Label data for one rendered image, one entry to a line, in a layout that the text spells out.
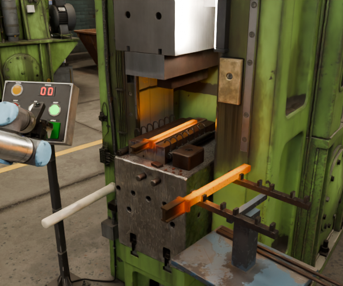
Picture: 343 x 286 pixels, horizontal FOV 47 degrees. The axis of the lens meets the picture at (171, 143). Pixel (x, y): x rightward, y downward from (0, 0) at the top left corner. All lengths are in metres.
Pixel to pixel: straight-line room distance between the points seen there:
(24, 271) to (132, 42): 1.62
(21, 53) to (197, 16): 4.87
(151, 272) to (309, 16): 1.31
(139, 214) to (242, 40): 0.85
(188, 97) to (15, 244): 1.59
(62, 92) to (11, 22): 4.35
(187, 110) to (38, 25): 4.55
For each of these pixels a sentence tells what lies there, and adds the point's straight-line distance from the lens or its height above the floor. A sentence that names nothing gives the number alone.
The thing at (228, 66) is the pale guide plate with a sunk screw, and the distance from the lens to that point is 1.51.
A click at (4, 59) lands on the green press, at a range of 6.21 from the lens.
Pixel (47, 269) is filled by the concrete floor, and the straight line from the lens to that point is 2.64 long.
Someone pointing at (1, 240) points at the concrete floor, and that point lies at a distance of 3.00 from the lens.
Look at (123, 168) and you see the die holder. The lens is 1.72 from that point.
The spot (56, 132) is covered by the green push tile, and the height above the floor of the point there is 1.00.
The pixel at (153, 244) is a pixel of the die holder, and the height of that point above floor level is 0.54.
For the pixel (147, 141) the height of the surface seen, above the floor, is 1.01.
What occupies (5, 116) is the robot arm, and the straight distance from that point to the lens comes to 1.50.
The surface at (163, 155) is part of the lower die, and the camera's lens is 1.62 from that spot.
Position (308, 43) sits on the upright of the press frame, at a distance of 1.81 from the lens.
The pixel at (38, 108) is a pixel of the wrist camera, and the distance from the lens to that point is 1.71.
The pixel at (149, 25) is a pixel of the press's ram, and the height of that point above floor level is 1.47.
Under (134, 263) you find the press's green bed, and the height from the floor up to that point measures 0.39.
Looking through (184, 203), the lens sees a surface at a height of 0.99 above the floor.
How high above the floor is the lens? 1.58
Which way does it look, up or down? 21 degrees down
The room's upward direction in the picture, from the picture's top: straight up
